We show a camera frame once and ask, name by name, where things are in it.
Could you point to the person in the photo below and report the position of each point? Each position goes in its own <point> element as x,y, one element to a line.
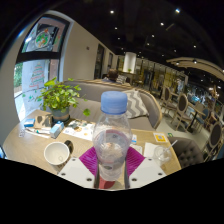
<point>110,76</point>

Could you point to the grey white zigzag cushion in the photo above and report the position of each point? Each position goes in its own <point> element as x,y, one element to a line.
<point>136,105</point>

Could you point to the grey curved sofa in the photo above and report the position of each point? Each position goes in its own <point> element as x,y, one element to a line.
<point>90,91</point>

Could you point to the brown printed card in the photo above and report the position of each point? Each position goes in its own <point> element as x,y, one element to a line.
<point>43,121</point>

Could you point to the white paper napkin pack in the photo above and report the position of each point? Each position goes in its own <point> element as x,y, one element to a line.
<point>134,139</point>

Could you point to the white printed ceramic mug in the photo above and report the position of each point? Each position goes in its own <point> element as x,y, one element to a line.
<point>56,153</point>

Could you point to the group of ceiling spotlights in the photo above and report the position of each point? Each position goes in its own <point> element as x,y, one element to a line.
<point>160,25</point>

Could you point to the clear plastic cup with straw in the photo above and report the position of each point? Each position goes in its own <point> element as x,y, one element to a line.
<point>162,152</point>

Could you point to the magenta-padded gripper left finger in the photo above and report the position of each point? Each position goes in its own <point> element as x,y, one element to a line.
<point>75,170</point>

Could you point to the yellow table card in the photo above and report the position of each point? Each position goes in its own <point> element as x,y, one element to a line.
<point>160,137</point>

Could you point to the group of wooden dining chairs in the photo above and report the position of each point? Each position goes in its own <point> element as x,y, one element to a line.
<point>181,105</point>

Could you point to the blue white card box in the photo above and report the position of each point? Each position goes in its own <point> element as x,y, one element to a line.
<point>29,122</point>

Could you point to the clear blue-capped water bottle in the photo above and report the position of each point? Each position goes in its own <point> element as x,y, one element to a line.
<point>112,140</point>

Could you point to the green potted plant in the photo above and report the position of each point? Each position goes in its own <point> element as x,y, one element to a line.
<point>58,96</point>

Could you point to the dark grey tufted chair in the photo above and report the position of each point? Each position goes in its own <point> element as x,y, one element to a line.
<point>186,151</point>

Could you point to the small light blue carton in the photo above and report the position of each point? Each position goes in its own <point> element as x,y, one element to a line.
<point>56,130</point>

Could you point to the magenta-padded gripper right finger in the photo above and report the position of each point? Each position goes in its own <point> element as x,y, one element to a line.
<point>146,170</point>

